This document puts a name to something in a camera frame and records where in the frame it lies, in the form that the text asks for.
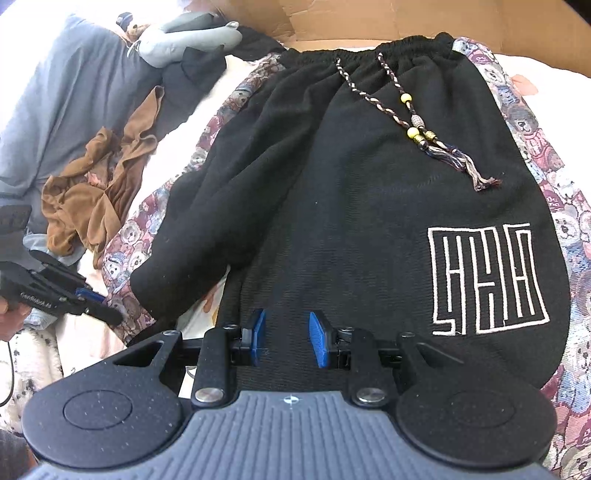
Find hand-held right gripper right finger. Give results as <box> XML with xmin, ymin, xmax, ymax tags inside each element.
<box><xmin>308</xmin><ymin>310</ymin><xmax>451</xmax><ymax>408</ymax></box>

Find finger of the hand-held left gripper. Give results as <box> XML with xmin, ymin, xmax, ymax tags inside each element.
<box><xmin>48</xmin><ymin>284</ymin><xmax>124</xmax><ymax>327</ymax></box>
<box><xmin>30</xmin><ymin>249</ymin><xmax>88</xmax><ymax>289</ymax></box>

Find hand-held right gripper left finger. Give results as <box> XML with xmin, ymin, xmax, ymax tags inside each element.
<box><xmin>113</xmin><ymin>308</ymin><xmax>267</xmax><ymax>409</ymax></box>

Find black pants bear-print stripes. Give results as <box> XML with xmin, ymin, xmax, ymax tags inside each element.
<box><xmin>99</xmin><ymin>32</ymin><xmax>591</xmax><ymax>480</ymax></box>

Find person's left hand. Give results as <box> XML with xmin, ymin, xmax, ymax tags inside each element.
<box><xmin>0</xmin><ymin>301</ymin><xmax>29</xmax><ymax>343</ymax></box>

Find brown crumpled garment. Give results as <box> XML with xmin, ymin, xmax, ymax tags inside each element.
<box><xmin>41</xmin><ymin>85</ymin><xmax>166</xmax><ymax>271</ymax></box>

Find blue-grey blanket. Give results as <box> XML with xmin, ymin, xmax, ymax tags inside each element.
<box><xmin>0</xmin><ymin>14</ymin><xmax>162</xmax><ymax>222</ymax></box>

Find white printed bedsheet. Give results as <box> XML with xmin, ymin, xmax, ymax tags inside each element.
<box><xmin>0</xmin><ymin>46</ymin><xmax>591</xmax><ymax>435</ymax></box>

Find black crumpled garment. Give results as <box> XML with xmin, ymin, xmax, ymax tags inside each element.
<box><xmin>159</xmin><ymin>25</ymin><xmax>287</xmax><ymax>139</ymax></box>

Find small brown plush doll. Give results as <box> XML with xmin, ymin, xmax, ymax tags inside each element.
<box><xmin>115</xmin><ymin>11</ymin><xmax>145</xmax><ymax>43</ymax></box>

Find grey plush toy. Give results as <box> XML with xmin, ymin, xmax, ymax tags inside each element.
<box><xmin>127</xmin><ymin>11</ymin><xmax>241</xmax><ymax>70</ymax></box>

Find brown cardboard sheet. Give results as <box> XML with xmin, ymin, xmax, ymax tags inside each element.
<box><xmin>217</xmin><ymin>0</ymin><xmax>591</xmax><ymax>77</ymax></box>

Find black cable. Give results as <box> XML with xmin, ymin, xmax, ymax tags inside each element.
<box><xmin>0</xmin><ymin>340</ymin><xmax>17</xmax><ymax>408</ymax></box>

